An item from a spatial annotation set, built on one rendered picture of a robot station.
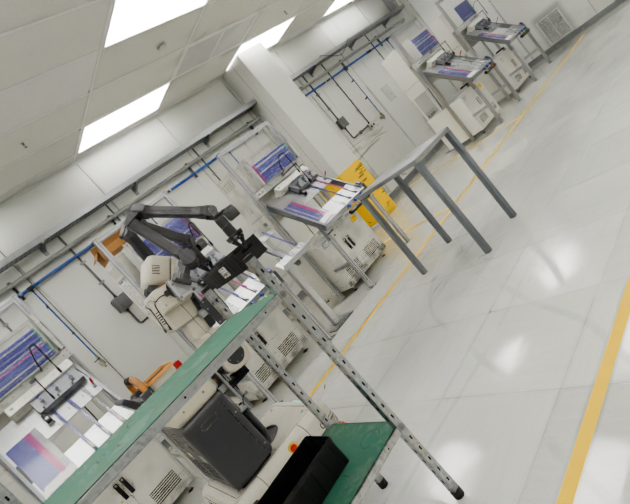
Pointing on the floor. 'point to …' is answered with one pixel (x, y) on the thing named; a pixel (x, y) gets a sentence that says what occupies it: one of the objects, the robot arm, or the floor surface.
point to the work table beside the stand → (435, 192)
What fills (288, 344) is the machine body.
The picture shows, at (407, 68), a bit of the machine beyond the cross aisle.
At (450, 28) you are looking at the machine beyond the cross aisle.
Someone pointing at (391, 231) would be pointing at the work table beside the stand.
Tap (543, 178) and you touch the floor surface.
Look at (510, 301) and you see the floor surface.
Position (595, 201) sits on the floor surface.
